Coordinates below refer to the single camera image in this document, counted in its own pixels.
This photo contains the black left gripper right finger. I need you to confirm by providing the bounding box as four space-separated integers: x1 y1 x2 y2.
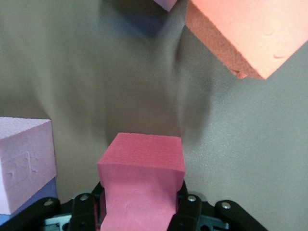
167 181 269 231

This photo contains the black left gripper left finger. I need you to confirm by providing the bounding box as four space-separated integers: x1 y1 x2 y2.
0 181 107 231

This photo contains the purple foam cube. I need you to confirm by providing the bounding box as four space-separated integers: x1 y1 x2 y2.
0 177 58 227

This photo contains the red foam cube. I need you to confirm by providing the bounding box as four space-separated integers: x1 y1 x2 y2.
97 132 186 231

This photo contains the pink foam cube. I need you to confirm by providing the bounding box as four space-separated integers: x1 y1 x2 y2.
153 0 180 13
0 116 58 215

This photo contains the orange foam cube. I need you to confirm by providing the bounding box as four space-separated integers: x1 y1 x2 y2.
185 0 308 80

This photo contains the paper table cover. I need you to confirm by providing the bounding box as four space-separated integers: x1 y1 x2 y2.
0 0 308 231

